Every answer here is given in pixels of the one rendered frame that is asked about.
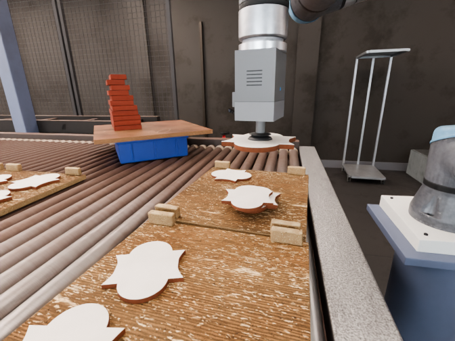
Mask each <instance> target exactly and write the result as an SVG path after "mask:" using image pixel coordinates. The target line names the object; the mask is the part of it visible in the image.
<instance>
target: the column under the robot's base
mask: <svg viewBox="0 0 455 341"><path fill-rule="evenodd" d="M366 210H367V211H368V212H369V214H370V216H371V217H372V218H373V220H374V221H375V223H376V224H377V225H378V227H379V229H380V230H381V231H382V233H383V235H384V236H385V237H386V238H387V240H388V242H389V243H390V244H391V246H392V248H393V249H394V250H395V252H394V256H393V262H392V265H391V270H390V274H389V280H388V283H387V289H386V292H385V298H384V299H385V302H386V303H387V306H388V308H389V310H390V312H391V315H392V317H393V319H394V321H395V324H396V326H397V328H398V330H399V332H400V334H401V336H402V339H403V341H455V255H449V254H436V253H429V252H417V251H416V250H415V249H414V247H413V246H412V245H411V243H410V242H409V241H408V240H407V239H406V237H405V236H404V235H403V234H402V232H401V231H400V230H399V229H398V228H397V227H396V225H395V224H394V223H393V221H392V220H391V219H390V218H389V217H388V216H387V214H386V213H385V211H384V210H383V209H382V208H381V207H380V206H379V205H378V204H367V207H366Z"/></svg>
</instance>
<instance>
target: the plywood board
mask: <svg viewBox="0 0 455 341"><path fill-rule="evenodd" d="M141 125H142V129H133V130H124V131H115V130H114V129H113V127H112V125H111V124H106V125H95V126H94V132H93V142H94V145H97V144H104V143H118V142H126V141H139V140H147V139H160V138H168V137H182V136H189V135H203V134H211V133H213V130H212V129H208V128H206V127H202V126H199V125H197V124H193V123H191V122H186V121H184V120H168V121H157V122H141Z"/></svg>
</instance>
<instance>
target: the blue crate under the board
mask: <svg viewBox="0 0 455 341"><path fill-rule="evenodd" d="M187 138H188V136H182V137H168V138H160V139H147V140H139V141H126V142H118V143H115V148H116V152H117V154H118V158H119V160H120V163H121V164H126V163H132V162H142V161H148V160H158V159H163V158H173V157H179V156H187V155H188V143H187Z"/></svg>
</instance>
